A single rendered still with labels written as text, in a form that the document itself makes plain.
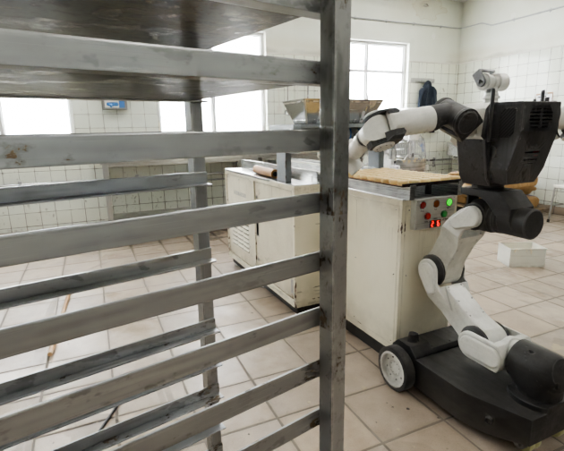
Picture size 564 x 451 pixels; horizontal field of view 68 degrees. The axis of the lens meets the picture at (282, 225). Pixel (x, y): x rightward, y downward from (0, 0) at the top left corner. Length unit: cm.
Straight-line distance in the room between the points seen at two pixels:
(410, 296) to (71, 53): 187
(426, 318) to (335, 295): 163
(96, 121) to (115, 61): 481
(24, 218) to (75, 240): 494
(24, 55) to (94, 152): 10
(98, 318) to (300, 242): 206
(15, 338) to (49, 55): 27
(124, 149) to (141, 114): 485
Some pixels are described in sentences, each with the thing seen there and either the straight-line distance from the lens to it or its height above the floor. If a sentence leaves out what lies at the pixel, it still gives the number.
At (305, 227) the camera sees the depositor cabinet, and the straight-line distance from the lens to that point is 249.
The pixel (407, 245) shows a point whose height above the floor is 62.
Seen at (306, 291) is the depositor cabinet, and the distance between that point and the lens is 261.
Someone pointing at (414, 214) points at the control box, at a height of 77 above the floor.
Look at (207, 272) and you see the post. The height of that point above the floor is 83.
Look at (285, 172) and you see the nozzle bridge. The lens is 250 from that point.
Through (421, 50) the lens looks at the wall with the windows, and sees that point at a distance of 717.
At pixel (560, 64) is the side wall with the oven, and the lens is 662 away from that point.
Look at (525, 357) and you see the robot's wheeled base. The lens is 184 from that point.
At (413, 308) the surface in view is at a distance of 216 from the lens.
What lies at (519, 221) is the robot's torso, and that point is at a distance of 172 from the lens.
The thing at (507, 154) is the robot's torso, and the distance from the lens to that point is 168.
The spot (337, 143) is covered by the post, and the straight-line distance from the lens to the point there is 59.
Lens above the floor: 116
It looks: 13 degrees down
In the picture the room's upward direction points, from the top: 1 degrees counter-clockwise
